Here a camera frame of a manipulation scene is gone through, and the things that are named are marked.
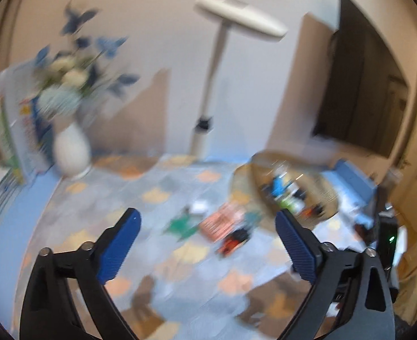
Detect stack of books and leaflets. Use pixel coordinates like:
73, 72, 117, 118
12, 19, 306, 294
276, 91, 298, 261
0, 61, 54, 183

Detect orange card box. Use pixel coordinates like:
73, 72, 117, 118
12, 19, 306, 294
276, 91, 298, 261
198, 203, 245, 243

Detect blue white artificial flowers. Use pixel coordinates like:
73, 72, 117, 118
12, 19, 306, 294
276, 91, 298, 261
34, 3, 140, 120

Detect teal leaf-shaped hair clip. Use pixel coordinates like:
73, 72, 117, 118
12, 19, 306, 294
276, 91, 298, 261
164, 211, 202, 241

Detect amber ribbed glass bowl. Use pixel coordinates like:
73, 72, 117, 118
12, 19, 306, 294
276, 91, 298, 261
231, 150, 340, 230

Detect black wall television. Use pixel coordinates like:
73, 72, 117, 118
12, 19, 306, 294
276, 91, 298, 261
312, 0, 409, 157

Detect red black-haired toy figurine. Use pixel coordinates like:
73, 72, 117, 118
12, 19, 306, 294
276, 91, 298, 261
217, 227, 251, 257

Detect white charger cube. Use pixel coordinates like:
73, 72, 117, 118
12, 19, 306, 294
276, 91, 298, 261
189, 200, 208, 215

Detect patterned fan-motif tablecloth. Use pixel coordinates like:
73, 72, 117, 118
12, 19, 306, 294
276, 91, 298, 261
11, 156, 310, 339

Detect blue toy bottle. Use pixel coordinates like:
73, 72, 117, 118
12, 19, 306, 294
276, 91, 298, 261
271, 177, 286, 198

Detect white ribbed vase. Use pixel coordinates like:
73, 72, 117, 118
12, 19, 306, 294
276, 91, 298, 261
53, 121, 92, 180

